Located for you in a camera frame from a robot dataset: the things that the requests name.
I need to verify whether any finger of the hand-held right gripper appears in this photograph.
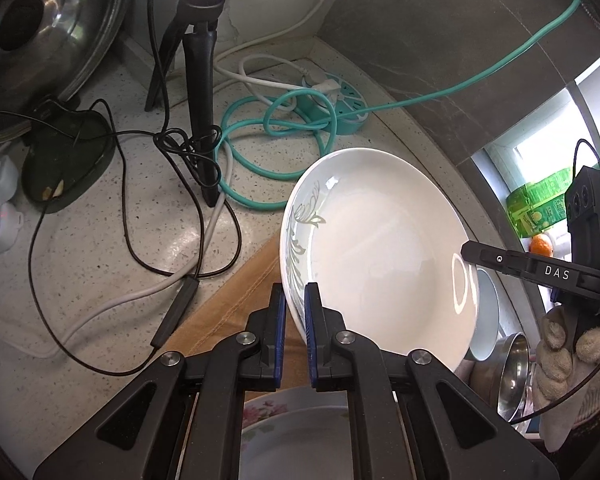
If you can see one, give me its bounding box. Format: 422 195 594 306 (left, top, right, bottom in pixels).
460 240 534 277

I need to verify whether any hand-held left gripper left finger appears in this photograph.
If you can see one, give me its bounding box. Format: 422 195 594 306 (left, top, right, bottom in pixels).
32 282 288 480

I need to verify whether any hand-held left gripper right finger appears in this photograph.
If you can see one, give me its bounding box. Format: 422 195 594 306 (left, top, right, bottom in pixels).
304 282 561 480

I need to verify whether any light blue bowl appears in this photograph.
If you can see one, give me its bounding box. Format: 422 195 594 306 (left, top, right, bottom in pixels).
467 267 501 361

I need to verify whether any white plate grey leaf print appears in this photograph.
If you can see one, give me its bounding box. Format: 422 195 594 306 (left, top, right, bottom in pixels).
279 147 481 373

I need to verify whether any pink floral plate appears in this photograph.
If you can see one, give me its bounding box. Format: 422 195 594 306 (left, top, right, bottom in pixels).
240 385 361 480

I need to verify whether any person's right hand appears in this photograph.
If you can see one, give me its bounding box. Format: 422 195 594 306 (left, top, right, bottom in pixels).
532 305 600 456

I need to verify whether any orange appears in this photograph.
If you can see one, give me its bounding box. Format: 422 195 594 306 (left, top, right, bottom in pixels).
527 232 553 256

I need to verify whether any green dish soap bottle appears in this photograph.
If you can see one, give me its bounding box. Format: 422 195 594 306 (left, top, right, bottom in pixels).
505 157 600 241

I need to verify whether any large steel bowl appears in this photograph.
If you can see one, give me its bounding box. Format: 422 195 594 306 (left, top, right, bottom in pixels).
472 332 531 426

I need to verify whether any teal power strip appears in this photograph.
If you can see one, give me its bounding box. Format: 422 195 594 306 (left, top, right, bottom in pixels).
300 72 370 136

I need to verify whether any black tripod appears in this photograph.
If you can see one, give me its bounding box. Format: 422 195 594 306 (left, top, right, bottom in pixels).
145 0 226 208

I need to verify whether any black rounded base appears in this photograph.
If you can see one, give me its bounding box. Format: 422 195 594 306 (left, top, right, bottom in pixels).
20 100 117 216

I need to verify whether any black cable with inline switch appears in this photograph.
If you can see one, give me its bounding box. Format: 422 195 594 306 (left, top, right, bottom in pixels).
0 105 243 376

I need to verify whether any light grey cable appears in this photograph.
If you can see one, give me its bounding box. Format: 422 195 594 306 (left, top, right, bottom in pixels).
0 195 228 361

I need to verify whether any teal cable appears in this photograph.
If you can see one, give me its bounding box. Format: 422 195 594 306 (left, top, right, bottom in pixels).
215 0 583 211

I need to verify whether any white cable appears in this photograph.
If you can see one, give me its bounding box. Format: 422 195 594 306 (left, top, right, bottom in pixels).
214 0 343 98

